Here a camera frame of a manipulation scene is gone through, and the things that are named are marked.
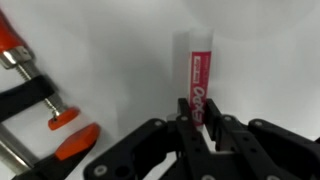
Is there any pink Expo marker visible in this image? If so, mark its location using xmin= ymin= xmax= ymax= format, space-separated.
xmin=188 ymin=28 xmax=214 ymax=133

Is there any bar clamp with orange handle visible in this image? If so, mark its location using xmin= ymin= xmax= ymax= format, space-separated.
xmin=0 ymin=9 xmax=102 ymax=180

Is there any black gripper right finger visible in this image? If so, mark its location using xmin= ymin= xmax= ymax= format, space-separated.
xmin=204 ymin=98 xmax=320 ymax=180

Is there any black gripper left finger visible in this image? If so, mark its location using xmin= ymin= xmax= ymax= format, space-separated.
xmin=83 ymin=98 xmax=214 ymax=180

